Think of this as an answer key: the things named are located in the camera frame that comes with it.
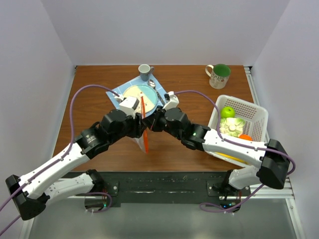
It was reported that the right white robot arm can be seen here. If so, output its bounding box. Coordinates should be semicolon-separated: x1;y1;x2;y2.
143;107;290;196

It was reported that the floral mug green inside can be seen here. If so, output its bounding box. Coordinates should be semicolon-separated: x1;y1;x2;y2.
205;64;231;90

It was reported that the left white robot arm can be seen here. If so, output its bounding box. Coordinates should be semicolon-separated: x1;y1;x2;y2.
5;110;146;221

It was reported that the metal spoon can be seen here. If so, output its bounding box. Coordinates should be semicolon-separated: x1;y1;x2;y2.
148;79;165;106

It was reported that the green apple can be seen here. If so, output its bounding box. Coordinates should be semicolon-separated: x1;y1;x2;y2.
220;106;236;119

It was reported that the blue checked placemat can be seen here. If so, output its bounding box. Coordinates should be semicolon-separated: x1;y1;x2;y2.
112;75;166;111

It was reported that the small grey cup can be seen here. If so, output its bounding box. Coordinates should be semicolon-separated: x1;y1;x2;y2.
138;64;155;82

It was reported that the orange fruit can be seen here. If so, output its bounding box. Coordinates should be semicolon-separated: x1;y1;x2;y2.
239;134;253;141

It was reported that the clear zip top bag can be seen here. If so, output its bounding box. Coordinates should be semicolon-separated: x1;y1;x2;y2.
134;92;149;154

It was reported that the toy cabbage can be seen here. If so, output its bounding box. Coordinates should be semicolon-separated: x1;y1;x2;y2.
219;118;246;137

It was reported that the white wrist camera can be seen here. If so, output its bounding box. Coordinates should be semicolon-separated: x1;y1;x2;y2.
163;91;179;111
119;96;140;118

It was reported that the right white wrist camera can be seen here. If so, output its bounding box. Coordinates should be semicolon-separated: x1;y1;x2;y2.
163;91;179;111

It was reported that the yellow banana bunch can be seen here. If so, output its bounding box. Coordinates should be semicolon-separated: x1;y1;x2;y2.
215;152;249;165

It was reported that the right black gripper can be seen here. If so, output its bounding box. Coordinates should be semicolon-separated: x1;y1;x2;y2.
143;106;183;141

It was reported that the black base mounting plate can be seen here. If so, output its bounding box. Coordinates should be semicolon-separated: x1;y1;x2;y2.
86;170;251;207

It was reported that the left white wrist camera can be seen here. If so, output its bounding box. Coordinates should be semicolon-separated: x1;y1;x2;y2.
119;96;140;118

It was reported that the cream and blue plate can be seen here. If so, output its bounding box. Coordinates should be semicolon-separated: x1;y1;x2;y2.
123;85;158;117

